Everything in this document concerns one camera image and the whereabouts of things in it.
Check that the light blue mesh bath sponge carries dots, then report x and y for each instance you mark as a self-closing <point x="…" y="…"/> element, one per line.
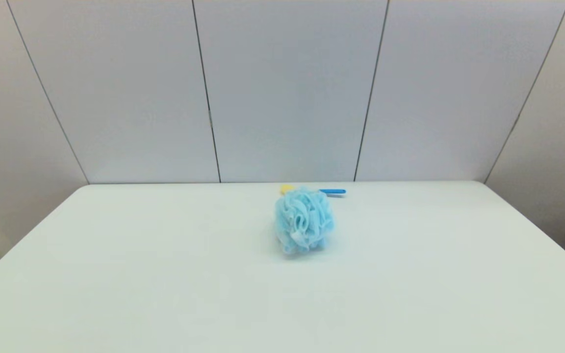
<point x="304" y="221"/>

